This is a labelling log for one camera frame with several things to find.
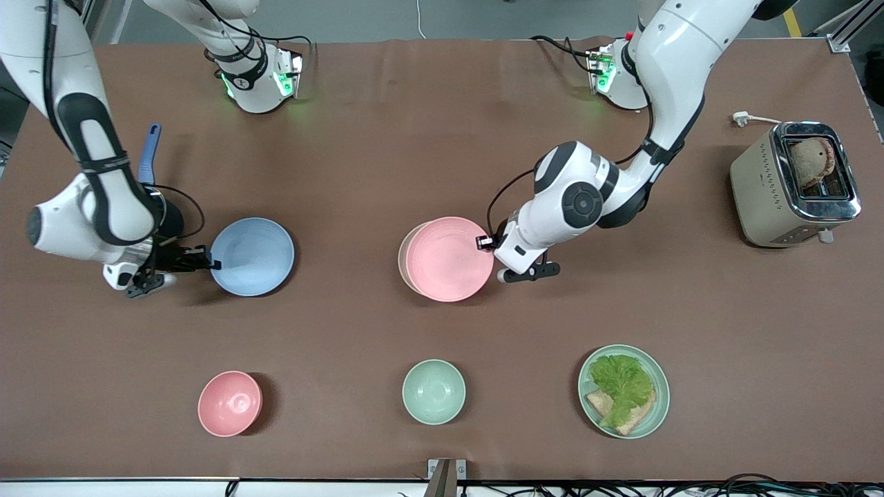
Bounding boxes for beige and chrome toaster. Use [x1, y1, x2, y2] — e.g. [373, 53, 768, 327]
[730, 121, 862, 249]

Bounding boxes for white power plug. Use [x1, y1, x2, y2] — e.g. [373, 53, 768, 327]
[732, 111, 785, 128]

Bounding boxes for black cable bundle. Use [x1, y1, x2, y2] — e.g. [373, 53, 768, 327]
[397, 473, 884, 497]

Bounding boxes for green plate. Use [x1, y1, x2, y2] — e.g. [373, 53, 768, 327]
[577, 344, 671, 440]

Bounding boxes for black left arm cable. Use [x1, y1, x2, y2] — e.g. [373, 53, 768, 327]
[486, 169, 546, 239]

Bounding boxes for black base cable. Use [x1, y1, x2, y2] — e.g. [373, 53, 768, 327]
[530, 35, 596, 73]
[261, 33, 316, 52]

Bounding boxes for blue shallow plate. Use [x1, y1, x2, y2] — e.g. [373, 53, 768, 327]
[209, 217, 296, 298]

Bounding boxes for toast slice with crust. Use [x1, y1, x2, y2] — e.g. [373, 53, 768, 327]
[586, 388, 657, 436]

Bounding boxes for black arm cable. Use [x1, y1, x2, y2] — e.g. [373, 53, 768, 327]
[155, 184, 206, 240]
[486, 169, 546, 239]

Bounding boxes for green lettuce leaf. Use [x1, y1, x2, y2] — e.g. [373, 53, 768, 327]
[589, 354, 655, 429]

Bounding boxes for round brown bread slice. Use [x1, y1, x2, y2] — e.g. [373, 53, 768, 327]
[789, 137, 838, 191]

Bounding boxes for aluminium frame profile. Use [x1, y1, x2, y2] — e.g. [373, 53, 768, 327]
[814, 0, 884, 53]

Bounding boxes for black pot with blue handle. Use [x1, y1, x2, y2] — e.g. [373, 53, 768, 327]
[138, 123, 186, 241]

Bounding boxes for pink shallow plate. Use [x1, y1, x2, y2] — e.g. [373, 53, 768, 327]
[405, 216, 495, 302]

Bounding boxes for pink deep bowl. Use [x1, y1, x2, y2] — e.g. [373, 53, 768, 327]
[198, 371, 263, 438]

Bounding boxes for green deep bowl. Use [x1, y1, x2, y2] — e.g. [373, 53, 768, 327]
[402, 359, 466, 426]

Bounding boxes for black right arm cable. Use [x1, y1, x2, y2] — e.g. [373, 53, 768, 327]
[155, 184, 206, 240]

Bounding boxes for grey metal bracket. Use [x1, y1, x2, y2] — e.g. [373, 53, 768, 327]
[427, 458, 467, 497]

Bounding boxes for beige shallow plate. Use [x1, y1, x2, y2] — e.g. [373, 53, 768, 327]
[398, 222, 432, 294]

